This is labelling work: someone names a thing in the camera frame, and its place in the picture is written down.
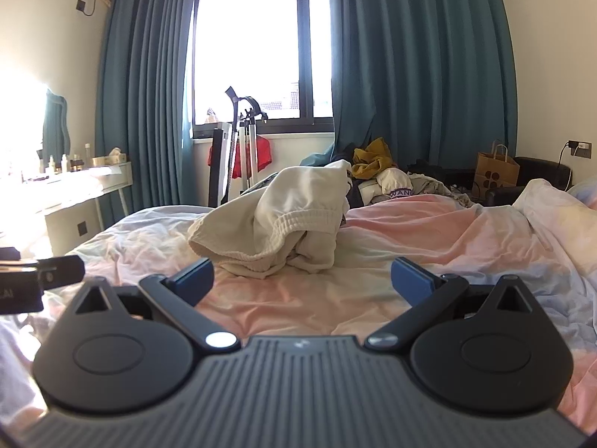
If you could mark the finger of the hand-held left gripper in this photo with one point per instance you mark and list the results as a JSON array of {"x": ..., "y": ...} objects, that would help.
[{"x": 63, "y": 271}]

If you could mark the black wall adapter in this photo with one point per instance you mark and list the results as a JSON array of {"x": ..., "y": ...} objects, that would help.
[{"x": 82, "y": 6}]

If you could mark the white garment with purple print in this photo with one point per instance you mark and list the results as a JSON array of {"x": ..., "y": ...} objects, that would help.
[{"x": 394, "y": 182}]

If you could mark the red cloth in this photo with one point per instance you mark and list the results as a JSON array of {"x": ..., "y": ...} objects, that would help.
[{"x": 262, "y": 154}]

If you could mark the dark armchair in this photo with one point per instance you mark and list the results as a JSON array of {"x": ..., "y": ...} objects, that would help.
[{"x": 536, "y": 170}]

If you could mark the wall socket with plug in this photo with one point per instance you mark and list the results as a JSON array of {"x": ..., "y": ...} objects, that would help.
[{"x": 580, "y": 149}]

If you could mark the cream zip jacket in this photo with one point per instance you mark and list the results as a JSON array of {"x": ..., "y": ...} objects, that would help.
[{"x": 280, "y": 205}]

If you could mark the teal curtain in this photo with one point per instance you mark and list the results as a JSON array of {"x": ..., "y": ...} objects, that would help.
[
  {"x": 140, "y": 102},
  {"x": 419, "y": 79}
]

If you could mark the metal folding rack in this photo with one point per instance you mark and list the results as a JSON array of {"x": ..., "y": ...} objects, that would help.
[{"x": 252, "y": 149}]

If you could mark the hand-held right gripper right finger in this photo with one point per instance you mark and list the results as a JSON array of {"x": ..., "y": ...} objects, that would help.
[{"x": 408, "y": 282}]

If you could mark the dark garment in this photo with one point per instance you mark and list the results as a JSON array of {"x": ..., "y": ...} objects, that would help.
[{"x": 354, "y": 191}]

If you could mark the white dressing table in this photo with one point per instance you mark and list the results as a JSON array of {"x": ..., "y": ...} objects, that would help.
[{"x": 70, "y": 182}]

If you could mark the dark-framed window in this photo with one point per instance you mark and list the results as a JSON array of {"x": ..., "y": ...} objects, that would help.
[{"x": 252, "y": 46}]

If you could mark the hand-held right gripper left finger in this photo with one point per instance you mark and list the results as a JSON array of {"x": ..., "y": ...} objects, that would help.
[{"x": 196, "y": 280}]

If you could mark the mustard yellow garment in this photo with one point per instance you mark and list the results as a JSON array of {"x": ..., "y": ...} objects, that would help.
[{"x": 373, "y": 158}]

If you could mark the clear tall bottle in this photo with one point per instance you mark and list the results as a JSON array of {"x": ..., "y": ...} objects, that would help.
[{"x": 87, "y": 156}]

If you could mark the pastel pink and blue duvet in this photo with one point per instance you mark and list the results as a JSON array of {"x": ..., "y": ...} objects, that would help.
[{"x": 303, "y": 298}]

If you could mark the brown paper bag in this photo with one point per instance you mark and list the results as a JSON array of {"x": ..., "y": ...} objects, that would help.
[{"x": 496, "y": 172}]

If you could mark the beige grey garment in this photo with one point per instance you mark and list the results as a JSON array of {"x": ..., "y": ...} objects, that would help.
[{"x": 438, "y": 189}]

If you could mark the tissue box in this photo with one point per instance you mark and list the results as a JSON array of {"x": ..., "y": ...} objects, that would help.
[{"x": 107, "y": 159}]

